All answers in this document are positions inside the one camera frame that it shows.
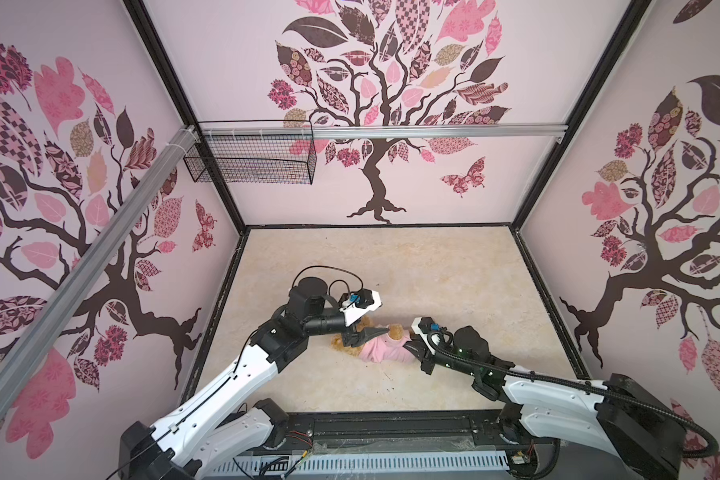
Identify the pink knitted bear sweater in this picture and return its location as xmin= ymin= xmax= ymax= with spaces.
xmin=359 ymin=331 xmax=415 ymax=363

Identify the brown teddy bear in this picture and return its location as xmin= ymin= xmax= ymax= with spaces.
xmin=331 ymin=316 xmax=415 ymax=363

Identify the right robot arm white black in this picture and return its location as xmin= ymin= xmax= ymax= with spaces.
xmin=405 ymin=317 xmax=686 ymax=479

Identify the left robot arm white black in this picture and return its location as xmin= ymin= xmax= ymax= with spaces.
xmin=111 ymin=277 xmax=387 ymax=479

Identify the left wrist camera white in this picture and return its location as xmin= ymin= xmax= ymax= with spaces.
xmin=339 ymin=288 xmax=382 ymax=327

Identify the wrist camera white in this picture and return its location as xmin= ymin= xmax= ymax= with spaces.
xmin=339 ymin=288 xmax=382 ymax=327
xmin=412 ymin=317 xmax=453 ymax=354

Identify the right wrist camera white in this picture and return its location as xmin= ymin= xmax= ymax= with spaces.
xmin=412 ymin=317 xmax=453 ymax=354

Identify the left camera black cable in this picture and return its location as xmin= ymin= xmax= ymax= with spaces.
xmin=291 ymin=265 xmax=367 ymax=301

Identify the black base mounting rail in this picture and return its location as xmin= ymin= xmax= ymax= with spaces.
xmin=233 ymin=407 xmax=631 ymax=451

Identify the white slotted cable duct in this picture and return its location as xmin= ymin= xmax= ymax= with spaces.
xmin=208 ymin=451 xmax=509 ymax=479

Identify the black wire basket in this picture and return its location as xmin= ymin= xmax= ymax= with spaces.
xmin=184 ymin=120 xmax=317 ymax=185

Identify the back aluminium rail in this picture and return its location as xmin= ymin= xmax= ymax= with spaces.
xmin=200 ymin=122 xmax=568 ymax=140

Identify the aluminium rail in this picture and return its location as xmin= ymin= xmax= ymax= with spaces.
xmin=200 ymin=122 xmax=568 ymax=140
xmin=0 ymin=125 xmax=198 ymax=420

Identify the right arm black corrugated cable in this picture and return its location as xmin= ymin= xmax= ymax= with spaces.
xmin=425 ymin=329 xmax=720 ymax=460

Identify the left aluminium rail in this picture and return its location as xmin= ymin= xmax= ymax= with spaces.
xmin=0 ymin=125 xmax=198 ymax=420

